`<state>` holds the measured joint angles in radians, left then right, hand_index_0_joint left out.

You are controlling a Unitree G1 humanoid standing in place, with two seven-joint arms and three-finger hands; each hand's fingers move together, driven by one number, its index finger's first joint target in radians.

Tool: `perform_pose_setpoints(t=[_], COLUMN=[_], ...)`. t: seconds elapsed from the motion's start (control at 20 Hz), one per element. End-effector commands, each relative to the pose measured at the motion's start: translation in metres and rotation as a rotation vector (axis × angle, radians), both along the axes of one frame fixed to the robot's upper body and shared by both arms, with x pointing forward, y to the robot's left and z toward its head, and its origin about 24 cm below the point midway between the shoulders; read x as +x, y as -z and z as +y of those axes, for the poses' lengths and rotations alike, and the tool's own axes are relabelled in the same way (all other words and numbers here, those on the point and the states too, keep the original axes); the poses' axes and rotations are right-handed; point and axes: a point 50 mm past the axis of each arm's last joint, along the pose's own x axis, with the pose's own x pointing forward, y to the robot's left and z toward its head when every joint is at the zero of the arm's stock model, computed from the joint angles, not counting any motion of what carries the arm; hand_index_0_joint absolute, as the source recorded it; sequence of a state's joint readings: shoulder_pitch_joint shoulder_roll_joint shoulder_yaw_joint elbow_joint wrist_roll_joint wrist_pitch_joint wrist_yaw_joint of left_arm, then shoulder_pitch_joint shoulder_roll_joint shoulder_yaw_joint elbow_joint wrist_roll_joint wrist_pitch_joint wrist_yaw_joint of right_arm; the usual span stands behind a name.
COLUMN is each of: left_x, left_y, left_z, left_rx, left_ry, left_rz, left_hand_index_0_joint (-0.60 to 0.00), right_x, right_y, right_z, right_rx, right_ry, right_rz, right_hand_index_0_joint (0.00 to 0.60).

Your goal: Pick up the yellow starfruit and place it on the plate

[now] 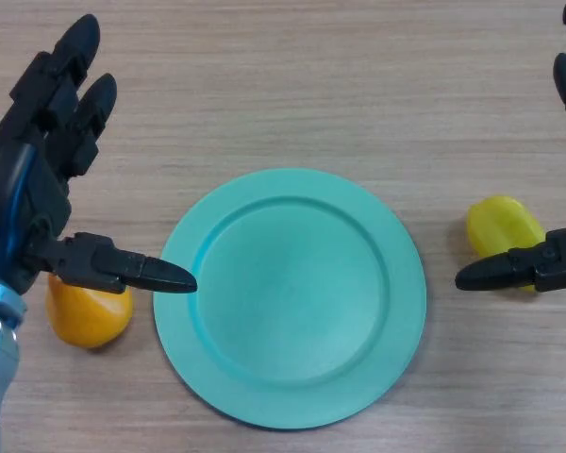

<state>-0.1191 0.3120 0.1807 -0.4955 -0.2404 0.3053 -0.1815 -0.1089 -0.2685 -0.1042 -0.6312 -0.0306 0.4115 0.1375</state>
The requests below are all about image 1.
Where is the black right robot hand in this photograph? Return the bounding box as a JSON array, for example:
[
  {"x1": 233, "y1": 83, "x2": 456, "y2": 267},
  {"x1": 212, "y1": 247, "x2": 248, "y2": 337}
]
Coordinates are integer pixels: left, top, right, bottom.
[{"x1": 455, "y1": 0, "x2": 566, "y2": 294}]

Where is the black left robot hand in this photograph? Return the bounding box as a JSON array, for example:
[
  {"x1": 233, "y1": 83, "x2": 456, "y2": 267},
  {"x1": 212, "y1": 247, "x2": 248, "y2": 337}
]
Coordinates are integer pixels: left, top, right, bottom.
[{"x1": 0, "y1": 13, "x2": 198, "y2": 298}]

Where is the yellow starfruit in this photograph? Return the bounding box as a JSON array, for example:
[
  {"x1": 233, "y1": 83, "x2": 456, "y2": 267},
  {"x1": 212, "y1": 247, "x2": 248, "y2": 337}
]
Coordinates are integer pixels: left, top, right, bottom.
[{"x1": 466, "y1": 194, "x2": 546, "y2": 294}]

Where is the green round plate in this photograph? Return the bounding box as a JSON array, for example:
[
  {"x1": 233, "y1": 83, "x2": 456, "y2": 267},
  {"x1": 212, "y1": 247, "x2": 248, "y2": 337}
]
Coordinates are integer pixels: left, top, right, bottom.
[{"x1": 152, "y1": 168, "x2": 428, "y2": 431}]

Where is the orange pear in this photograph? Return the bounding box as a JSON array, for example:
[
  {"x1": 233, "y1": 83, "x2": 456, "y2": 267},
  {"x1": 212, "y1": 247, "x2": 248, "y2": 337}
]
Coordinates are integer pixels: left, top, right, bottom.
[{"x1": 45, "y1": 272, "x2": 134, "y2": 350}]

